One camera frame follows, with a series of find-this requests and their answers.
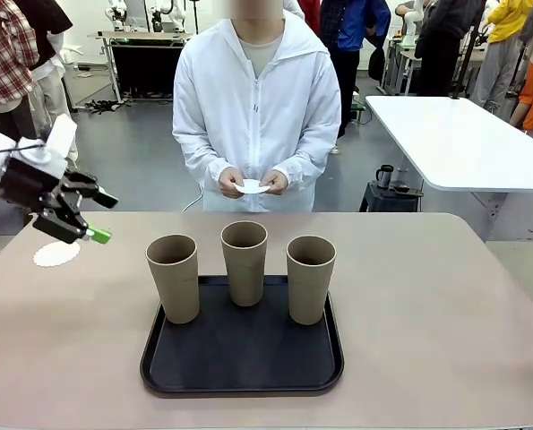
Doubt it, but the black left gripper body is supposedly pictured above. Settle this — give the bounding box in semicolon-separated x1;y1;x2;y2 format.
0;156;70;216

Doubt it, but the tall beige cup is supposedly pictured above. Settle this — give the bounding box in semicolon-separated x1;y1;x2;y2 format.
220;220;269;308
145;235;201;325
286;236;338;326

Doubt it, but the white round coaster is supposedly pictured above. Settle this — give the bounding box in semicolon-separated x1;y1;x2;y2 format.
230;177;271;195

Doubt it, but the person's right forearm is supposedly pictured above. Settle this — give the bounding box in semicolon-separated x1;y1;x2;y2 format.
178;133;245;192

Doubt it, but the person's left forearm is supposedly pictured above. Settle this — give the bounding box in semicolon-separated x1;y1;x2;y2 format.
272;133;337;194

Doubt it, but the person's right hand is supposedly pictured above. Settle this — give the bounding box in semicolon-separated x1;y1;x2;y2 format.
218;167;249;198

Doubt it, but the person's left hand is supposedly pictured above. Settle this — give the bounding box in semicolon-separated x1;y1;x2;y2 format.
260;171;289;196

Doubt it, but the white scalloped paper coaster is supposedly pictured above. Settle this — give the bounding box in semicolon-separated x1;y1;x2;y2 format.
32;240;80;270

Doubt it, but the person in plaid shirt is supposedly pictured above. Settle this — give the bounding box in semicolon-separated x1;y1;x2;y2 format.
0;0;75;144

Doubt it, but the black workbench cabinet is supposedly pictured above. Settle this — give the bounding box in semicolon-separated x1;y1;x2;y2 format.
86;30;196;102

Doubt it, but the white side table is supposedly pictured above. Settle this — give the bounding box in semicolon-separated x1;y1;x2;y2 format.
364;95;533;211

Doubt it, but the black stool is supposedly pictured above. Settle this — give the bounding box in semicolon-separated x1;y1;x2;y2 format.
358;180;425;213

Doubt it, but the person in white jacket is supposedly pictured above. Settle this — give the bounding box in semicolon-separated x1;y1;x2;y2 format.
171;6;342;214

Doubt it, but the dark travel mug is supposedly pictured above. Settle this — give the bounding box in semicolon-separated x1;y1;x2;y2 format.
374;164;395;189

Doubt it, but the person in yellow top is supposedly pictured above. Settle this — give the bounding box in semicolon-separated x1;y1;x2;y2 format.
475;0;533;111

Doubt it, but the black plastic tray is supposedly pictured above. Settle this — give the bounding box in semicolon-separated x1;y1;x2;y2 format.
139;274;346;399

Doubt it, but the person in black clothes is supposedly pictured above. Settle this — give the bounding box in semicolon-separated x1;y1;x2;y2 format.
414;0;477;98

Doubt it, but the black hanging bag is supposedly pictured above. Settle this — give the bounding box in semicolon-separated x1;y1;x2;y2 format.
367;46;386;82

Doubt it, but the person in blue jacket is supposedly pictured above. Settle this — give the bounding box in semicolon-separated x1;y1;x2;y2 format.
319;0;391;141

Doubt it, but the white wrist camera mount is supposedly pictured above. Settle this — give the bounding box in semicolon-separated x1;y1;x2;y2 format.
17;114;78;178

